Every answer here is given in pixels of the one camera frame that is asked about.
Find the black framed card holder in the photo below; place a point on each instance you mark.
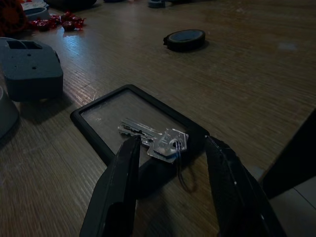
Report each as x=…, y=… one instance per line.
x=103, y=113

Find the blue grey plastic part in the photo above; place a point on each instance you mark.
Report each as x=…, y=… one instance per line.
x=156, y=3

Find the silver key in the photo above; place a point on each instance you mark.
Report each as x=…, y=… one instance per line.
x=163, y=142

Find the grey printed plastic block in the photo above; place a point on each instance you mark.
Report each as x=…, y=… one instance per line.
x=29, y=71

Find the grey curved plastic part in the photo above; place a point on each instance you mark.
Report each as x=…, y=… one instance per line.
x=7, y=116

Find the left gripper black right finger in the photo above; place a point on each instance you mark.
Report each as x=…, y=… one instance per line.
x=237, y=192

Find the red wrapped candy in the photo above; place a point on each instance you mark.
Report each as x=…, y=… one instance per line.
x=75, y=17
x=37, y=24
x=54, y=20
x=68, y=26

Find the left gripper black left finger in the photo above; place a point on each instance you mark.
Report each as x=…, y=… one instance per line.
x=116, y=187

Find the grey plastic dish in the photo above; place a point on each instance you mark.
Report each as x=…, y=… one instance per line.
x=37, y=13

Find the red and black fuzzy thing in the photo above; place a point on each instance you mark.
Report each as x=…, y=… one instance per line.
x=11, y=17

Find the black tape roll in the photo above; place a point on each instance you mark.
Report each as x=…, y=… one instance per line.
x=185, y=39

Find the black furniture panel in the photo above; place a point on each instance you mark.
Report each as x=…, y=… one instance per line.
x=293, y=158

